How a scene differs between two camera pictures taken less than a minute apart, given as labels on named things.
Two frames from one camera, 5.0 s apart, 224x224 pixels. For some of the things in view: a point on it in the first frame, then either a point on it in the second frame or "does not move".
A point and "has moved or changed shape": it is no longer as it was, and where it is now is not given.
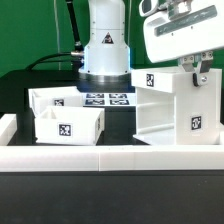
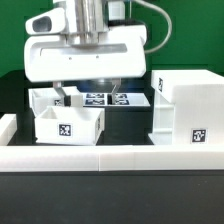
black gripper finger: (188, 64) -> (116, 82)
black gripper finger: (200, 78) -> (65, 99)
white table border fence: (105, 158) does not move
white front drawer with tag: (57, 125) does not move
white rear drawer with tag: (66, 96) does not move
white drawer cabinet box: (171, 110) has moved or changed shape
